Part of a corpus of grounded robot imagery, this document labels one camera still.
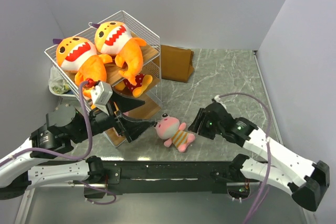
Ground large orange shark plush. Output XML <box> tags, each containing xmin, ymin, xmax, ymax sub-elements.
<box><xmin>52</xmin><ymin>36</ymin><xmax>113</xmax><ymax>86</ymax></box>

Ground orange shark plush small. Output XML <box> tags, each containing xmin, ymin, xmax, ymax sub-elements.
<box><xmin>89</xmin><ymin>20</ymin><xmax>147</xmax><ymax>86</ymax></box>

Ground pink striped plush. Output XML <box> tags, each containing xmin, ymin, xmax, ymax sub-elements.
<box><xmin>112</xmin><ymin>128</ymin><xmax>120</xmax><ymax>137</ymax></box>
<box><xmin>155</xmin><ymin>113</ymin><xmax>195</xmax><ymax>153</ymax></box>

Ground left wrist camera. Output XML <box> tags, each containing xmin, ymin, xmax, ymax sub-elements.
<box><xmin>86</xmin><ymin>78</ymin><xmax>113</xmax><ymax>114</ymax></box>

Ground yellow plush red dress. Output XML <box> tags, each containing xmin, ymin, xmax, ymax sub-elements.
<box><xmin>114</xmin><ymin>73</ymin><xmax>153</xmax><ymax>98</ymax></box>

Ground white basin with bag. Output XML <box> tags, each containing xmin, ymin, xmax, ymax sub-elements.
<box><xmin>48</xmin><ymin>66</ymin><xmax>76</xmax><ymax>99</ymax></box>

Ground brown folded cloth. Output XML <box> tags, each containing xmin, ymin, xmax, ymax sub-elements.
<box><xmin>153</xmin><ymin>45</ymin><xmax>194</xmax><ymax>82</ymax></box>

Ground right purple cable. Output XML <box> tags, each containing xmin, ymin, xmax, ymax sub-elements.
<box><xmin>217</xmin><ymin>92</ymin><xmax>275</xmax><ymax>224</ymax></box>

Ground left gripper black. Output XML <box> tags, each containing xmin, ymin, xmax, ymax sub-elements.
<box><xmin>71</xmin><ymin>86</ymin><xmax>157</xmax><ymax>143</ymax></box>

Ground white wire wooden shelf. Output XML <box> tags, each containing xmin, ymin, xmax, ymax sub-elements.
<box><xmin>44</xmin><ymin>10</ymin><xmax>162</xmax><ymax>147</ymax></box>

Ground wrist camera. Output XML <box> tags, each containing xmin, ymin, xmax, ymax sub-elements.
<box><xmin>212</xmin><ymin>95</ymin><xmax>227</xmax><ymax>109</ymax></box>
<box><xmin>86</xmin><ymin>78</ymin><xmax>113</xmax><ymax>114</ymax></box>

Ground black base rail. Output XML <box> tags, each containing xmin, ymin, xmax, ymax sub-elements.
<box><xmin>72</xmin><ymin>159</ymin><xmax>263</xmax><ymax>198</ymax></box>

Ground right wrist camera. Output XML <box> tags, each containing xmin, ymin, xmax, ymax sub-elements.
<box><xmin>212</xmin><ymin>95</ymin><xmax>227</xmax><ymax>109</ymax></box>

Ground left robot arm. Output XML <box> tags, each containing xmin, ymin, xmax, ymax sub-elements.
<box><xmin>1</xmin><ymin>94</ymin><xmax>156</xmax><ymax>200</ymax></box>

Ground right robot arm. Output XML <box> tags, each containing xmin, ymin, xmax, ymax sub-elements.
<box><xmin>188</xmin><ymin>101</ymin><xmax>330</xmax><ymax>211</ymax></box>

